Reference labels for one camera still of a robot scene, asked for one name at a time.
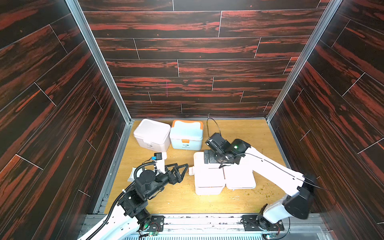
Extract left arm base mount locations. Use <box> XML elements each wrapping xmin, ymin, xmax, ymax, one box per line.
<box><xmin>138</xmin><ymin>215</ymin><xmax>165</xmax><ymax>238</ymax></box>

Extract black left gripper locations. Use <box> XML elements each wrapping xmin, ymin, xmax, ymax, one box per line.
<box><xmin>144</xmin><ymin>163</ymin><xmax>187</xmax><ymax>200</ymax></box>

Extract white gauze packet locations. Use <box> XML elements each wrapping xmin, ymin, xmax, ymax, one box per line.
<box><xmin>127</xmin><ymin>168</ymin><xmax>137</xmax><ymax>182</ymax></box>

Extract white orange-trimmed medicine chest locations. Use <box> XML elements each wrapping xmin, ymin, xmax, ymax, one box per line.
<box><xmin>170</xmin><ymin>120</ymin><xmax>204</xmax><ymax>151</ymax></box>

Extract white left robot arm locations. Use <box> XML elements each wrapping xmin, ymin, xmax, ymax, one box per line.
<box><xmin>80</xmin><ymin>161</ymin><xmax>189</xmax><ymax>240</ymax></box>

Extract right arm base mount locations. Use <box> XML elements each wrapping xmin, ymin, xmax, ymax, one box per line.
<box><xmin>240</xmin><ymin>215</ymin><xmax>285</xmax><ymax>233</ymax></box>

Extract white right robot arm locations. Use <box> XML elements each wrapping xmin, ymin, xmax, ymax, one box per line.
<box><xmin>206</xmin><ymin>133</ymin><xmax>315</xmax><ymax>230</ymax></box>

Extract pink rear medicine chest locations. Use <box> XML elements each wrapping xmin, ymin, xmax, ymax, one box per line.
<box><xmin>134</xmin><ymin>119</ymin><xmax>171</xmax><ymax>152</ymax></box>

